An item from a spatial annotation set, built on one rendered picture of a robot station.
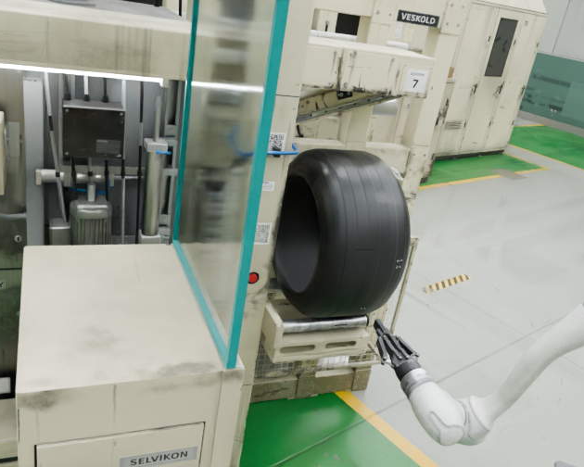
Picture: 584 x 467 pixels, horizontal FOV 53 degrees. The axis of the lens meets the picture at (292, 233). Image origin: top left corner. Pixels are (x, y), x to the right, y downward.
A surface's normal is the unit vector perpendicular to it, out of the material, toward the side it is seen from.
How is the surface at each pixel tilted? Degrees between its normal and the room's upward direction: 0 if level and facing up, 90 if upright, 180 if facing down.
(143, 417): 90
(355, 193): 40
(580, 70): 90
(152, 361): 0
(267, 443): 0
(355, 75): 90
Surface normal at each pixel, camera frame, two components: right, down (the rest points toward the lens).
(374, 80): 0.36, 0.43
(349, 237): 0.13, 0.05
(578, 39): -0.76, 0.14
